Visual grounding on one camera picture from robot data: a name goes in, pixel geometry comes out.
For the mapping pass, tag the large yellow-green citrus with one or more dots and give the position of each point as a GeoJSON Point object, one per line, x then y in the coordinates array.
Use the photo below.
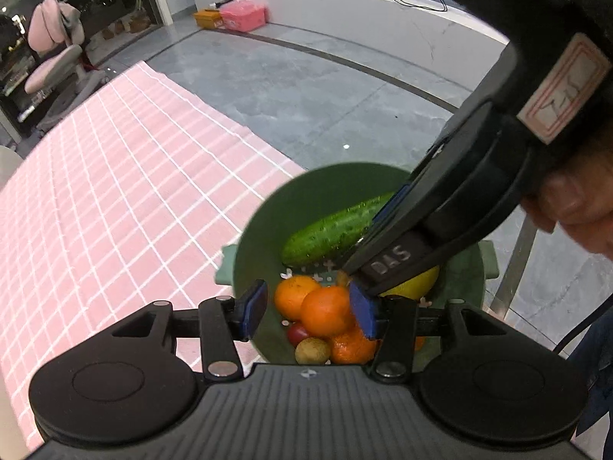
{"type": "Point", "coordinates": [414, 285]}

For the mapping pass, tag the metal table leg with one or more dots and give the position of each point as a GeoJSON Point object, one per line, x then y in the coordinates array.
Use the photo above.
{"type": "Point", "coordinates": [515, 268]}

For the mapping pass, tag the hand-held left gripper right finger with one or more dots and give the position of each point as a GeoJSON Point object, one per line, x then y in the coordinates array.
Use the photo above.
{"type": "Point", "coordinates": [362, 314]}

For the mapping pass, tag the person's blue jeans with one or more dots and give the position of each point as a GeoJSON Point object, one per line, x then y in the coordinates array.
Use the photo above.
{"type": "Point", "coordinates": [594, 373]}

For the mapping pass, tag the pink plastic basket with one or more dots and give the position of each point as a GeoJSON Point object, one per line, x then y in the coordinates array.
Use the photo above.
{"type": "Point", "coordinates": [244, 13]}

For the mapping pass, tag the green colander bowl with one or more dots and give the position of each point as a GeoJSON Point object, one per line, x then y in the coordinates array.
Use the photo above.
{"type": "Point", "coordinates": [268, 230]}

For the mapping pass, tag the orange mandarin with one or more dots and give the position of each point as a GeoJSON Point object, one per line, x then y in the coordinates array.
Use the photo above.
{"type": "Point", "coordinates": [294, 297]}
{"type": "Point", "coordinates": [352, 347]}
{"type": "Point", "coordinates": [328, 311]}
{"type": "Point", "coordinates": [420, 343]}

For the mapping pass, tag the red tomato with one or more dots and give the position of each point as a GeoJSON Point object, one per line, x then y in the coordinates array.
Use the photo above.
{"type": "Point", "coordinates": [298, 333]}

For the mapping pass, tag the brown kiwi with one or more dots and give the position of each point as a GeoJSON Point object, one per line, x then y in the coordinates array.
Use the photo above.
{"type": "Point", "coordinates": [312, 350]}

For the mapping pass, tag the white curved stone ledge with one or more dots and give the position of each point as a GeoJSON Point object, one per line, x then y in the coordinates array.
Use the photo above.
{"type": "Point", "coordinates": [335, 14]}

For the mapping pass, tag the person's right hand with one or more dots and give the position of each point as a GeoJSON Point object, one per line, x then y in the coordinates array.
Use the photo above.
{"type": "Point", "coordinates": [570, 201]}

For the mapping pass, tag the orange plastic box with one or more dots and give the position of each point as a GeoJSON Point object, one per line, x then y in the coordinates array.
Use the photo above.
{"type": "Point", "coordinates": [208, 19]}

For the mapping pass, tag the pink checked tablecloth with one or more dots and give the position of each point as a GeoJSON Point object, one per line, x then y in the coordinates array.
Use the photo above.
{"type": "Point", "coordinates": [119, 177]}

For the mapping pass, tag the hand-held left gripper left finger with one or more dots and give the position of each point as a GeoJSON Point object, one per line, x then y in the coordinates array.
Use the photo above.
{"type": "Point", "coordinates": [254, 309]}

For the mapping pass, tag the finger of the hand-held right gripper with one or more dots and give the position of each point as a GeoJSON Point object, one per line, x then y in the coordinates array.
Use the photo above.
{"type": "Point", "coordinates": [397, 261]}
{"type": "Point", "coordinates": [416, 191]}

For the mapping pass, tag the pink office chair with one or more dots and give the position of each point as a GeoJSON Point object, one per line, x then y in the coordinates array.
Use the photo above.
{"type": "Point", "coordinates": [52, 52]}

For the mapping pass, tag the green cucumber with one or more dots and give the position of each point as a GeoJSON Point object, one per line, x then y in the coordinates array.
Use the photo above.
{"type": "Point", "coordinates": [330, 230]}

